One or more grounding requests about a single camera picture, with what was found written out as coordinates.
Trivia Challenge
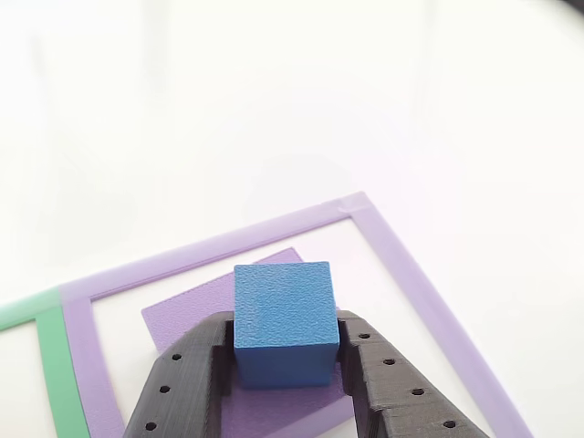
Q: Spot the purple cube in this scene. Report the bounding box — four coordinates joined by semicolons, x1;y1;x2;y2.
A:
140;246;355;438

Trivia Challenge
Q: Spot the small blue cube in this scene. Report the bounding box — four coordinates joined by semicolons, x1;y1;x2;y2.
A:
233;260;342;391

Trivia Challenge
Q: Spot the green square frame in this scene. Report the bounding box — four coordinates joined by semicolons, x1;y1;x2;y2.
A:
0;289;91;438

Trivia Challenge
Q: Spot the purple square frame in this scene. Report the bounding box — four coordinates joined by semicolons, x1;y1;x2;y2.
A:
57;191;535;438

